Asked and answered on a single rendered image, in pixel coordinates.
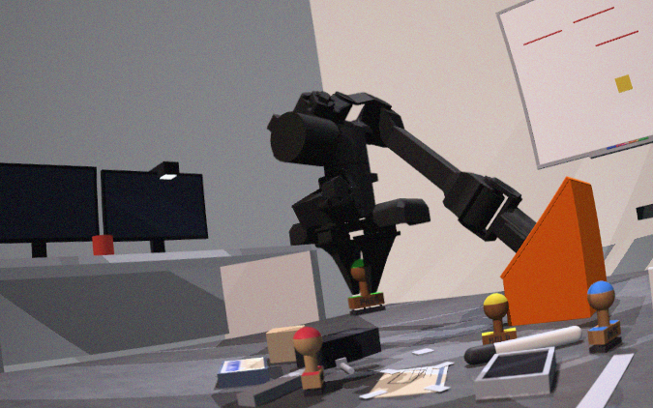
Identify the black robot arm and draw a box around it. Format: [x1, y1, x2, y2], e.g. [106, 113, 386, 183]
[266, 91, 537, 253]

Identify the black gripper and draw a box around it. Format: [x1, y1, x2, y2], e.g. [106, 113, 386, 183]
[289, 162, 430, 295]

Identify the cream paper card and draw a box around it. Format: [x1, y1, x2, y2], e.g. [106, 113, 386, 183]
[359, 362, 453, 398]

